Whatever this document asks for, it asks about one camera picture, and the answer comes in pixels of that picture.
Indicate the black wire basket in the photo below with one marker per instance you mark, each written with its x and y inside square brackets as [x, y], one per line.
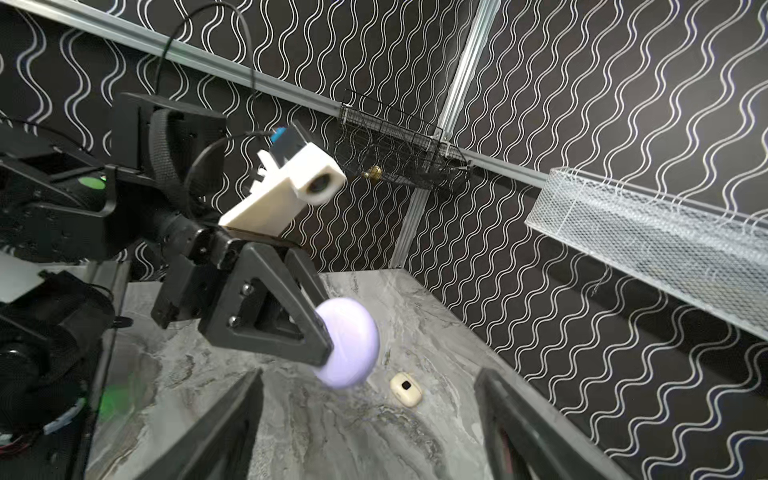
[410, 150]

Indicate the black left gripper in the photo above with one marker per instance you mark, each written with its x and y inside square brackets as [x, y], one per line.
[269, 299]

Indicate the cream earbud charging case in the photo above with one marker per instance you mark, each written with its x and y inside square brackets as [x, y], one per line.
[406, 390]

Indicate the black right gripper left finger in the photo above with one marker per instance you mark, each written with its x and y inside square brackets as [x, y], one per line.
[220, 444]

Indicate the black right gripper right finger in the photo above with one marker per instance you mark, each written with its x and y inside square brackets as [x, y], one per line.
[526, 439]

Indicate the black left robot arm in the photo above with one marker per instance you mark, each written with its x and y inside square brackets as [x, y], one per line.
[64, 205]

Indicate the small brass object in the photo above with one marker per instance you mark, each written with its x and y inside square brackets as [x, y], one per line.
[373, 174]

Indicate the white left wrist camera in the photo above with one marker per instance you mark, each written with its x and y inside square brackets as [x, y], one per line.
[296, 172]

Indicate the purple round earbud case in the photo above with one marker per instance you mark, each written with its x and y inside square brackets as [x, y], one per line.
[355, 339]

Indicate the white wire mesh basket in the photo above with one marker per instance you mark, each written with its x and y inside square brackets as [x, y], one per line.
[710, 258]

